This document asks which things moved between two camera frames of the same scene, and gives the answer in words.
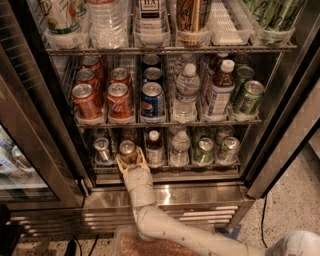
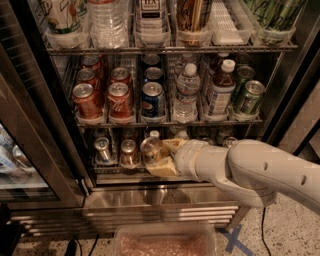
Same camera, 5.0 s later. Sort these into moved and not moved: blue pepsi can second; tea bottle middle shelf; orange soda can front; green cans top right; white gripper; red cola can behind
Moved: white gripper; orange soda can front
Not moved: tea bottle middle shelf; green cans top right; blue pepsi can second; red cola can behind
